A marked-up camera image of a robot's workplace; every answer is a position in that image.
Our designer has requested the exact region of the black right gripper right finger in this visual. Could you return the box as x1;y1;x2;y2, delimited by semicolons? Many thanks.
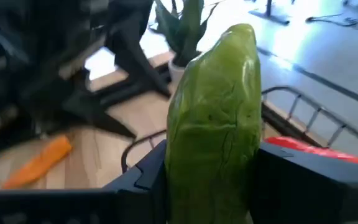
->
248;141;358;224

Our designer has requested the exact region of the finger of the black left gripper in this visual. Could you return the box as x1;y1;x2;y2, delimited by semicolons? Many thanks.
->
106;17;172;98
62;92;137;140

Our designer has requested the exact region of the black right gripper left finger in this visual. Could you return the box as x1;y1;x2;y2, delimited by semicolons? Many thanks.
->
0;139;168;224

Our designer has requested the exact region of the red chili pepper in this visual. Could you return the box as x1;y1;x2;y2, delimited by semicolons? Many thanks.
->
264;135;358;169

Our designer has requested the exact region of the orange carrot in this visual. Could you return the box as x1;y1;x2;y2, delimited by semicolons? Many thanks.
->
1;134;73;190

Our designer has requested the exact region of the light green cucumber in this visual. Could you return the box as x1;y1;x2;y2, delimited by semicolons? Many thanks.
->
164;22;263;224

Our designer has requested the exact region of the green plant in white pot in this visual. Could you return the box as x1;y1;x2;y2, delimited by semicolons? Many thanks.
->
149;0;221;93

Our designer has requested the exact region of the blue-grey desk foot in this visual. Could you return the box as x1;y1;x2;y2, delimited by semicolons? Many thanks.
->
248;0;291;26

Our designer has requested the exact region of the black wire basket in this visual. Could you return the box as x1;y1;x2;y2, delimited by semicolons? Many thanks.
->
121;85;358;174

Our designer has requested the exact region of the black floor cable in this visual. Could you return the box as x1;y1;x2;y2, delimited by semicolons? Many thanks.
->
305;12;358;34

